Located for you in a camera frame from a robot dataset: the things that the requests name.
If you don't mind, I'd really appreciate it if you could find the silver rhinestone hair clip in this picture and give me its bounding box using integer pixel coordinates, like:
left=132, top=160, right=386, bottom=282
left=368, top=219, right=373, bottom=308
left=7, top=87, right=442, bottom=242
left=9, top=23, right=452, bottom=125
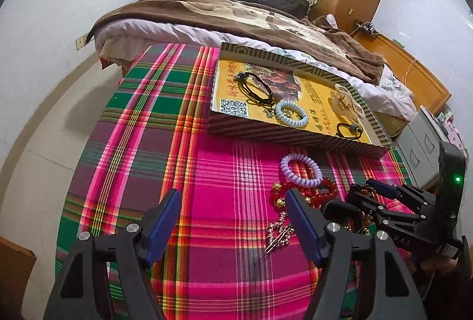
left=265, top=212, right=295, bottom=254

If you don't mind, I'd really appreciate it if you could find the purple spiral hair tie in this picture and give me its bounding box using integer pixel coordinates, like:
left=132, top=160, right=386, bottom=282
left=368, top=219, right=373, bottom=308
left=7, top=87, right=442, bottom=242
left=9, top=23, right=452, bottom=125
left=279, top=152, right=324, bottom=189

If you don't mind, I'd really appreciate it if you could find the black hair tie with bead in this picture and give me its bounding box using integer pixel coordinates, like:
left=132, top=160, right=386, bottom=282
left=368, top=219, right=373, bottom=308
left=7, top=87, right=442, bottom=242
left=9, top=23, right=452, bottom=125
left=335, top=122, right=365, bottom=141

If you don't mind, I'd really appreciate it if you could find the blue spiral hair tie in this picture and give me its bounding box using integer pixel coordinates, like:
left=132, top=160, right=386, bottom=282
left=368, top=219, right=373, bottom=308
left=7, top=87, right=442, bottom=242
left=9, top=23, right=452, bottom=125
left=274, top=99, right=310, bottom=129

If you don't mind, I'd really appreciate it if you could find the right hand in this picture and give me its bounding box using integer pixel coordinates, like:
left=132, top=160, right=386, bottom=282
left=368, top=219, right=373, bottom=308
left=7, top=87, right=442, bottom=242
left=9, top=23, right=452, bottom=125
left=406, top=246, right=472, bottom=280

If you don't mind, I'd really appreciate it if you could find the grey drawer cabinet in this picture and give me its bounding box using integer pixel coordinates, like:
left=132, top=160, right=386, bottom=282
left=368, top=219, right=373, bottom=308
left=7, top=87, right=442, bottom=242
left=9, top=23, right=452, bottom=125
left=394, top=105, right=448, bottom=190

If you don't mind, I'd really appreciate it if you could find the colourful plaid tablecloth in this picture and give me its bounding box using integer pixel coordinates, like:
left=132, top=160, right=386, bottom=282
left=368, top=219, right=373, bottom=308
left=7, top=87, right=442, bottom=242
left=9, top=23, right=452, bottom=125
left=56, top=43, right=425, bottom=319

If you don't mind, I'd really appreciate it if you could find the wooden headboard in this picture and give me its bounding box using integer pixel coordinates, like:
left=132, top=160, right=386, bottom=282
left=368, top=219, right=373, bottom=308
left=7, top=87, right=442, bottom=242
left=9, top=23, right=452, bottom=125
left=354, top=30, right=451, bottom=114

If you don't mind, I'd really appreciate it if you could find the wooden furniture corner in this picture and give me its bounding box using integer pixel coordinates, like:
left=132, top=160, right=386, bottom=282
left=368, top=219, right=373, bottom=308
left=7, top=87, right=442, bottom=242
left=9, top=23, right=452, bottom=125
left=0, top=238, right=37, bottom=319

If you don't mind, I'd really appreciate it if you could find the yellow striped box tray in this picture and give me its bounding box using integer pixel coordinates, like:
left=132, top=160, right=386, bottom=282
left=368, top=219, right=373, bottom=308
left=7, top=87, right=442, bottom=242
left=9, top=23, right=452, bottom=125
left=208, top=43, right=392, bottom=158

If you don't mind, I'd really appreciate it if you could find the white floral bed sheet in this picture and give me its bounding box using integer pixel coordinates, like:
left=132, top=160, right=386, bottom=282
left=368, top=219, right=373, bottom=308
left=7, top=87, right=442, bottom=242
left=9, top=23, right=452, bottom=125
left=94, top=19, right=417, bottom=121

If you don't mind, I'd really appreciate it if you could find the dark brown cushion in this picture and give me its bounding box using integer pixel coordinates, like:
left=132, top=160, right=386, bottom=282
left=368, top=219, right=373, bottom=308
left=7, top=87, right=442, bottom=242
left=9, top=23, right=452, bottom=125
left=259, top=0, right=310, bottom=19

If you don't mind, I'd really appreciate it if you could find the brown fleece blanket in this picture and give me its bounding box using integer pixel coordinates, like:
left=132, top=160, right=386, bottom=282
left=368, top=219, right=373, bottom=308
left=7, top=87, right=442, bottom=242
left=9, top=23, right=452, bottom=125
left=86, top=0, right=385, bottom=85

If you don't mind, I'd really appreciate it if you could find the red bead bracelet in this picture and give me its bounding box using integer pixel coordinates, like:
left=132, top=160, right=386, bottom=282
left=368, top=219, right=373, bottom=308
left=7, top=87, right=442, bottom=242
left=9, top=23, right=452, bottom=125
left=269, top=177, right=339, bottom=210

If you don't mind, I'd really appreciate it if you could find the black cord bracelet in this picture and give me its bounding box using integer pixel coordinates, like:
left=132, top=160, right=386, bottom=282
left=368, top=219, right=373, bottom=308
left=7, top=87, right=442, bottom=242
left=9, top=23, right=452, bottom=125
left=234, top=71, right=277, bottom=109

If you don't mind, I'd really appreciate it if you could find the wall socket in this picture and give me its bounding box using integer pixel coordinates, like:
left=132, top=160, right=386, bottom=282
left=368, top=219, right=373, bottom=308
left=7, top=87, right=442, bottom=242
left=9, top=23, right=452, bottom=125
left=75, top=33, right=88, bottom=50

